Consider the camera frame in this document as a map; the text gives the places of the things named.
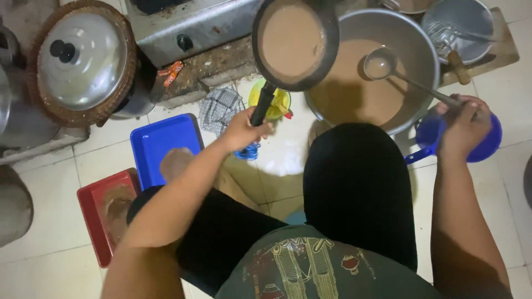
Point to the person's right hand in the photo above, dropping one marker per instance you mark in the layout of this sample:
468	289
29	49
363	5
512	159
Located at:
462	124

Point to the person's left hand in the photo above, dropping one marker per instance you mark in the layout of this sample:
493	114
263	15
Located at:
241	132

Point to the metal ladle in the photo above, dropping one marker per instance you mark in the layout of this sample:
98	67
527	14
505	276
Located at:
380	64

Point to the black frying pan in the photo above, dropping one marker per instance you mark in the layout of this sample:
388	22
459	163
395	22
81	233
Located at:
296	41

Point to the checkered cloth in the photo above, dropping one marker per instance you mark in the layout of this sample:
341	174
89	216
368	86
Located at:
218	108

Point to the blue plastic dipper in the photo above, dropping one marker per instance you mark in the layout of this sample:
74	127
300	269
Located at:
428	137

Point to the yellow plastic bowl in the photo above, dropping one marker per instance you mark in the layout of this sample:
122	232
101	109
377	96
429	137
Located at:
278	106

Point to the blue plastic tray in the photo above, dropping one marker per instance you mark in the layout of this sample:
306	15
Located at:
160	143

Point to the wooden board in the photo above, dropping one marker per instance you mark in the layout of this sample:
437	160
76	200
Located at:
503	50

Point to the orange clothespin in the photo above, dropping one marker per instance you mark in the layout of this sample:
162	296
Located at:
172	72

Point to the metal bowl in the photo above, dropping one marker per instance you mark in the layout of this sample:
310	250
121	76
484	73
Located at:
469	25

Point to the large metal batter pot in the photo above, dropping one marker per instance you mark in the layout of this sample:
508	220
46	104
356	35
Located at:
365	87

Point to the steel gas stove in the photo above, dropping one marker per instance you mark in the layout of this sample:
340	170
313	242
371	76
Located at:
195	29

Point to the red plastic tray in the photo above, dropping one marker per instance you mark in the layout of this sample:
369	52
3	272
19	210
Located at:
97	207

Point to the metal pot lid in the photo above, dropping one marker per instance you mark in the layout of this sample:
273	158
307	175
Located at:
83	66

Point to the woven rattan basket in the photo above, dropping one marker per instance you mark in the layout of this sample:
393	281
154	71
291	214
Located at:
41	104

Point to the large steel pot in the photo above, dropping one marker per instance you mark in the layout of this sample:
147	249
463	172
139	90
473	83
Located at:
16	108

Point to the grey round container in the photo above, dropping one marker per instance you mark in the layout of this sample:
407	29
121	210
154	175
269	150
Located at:
12	205

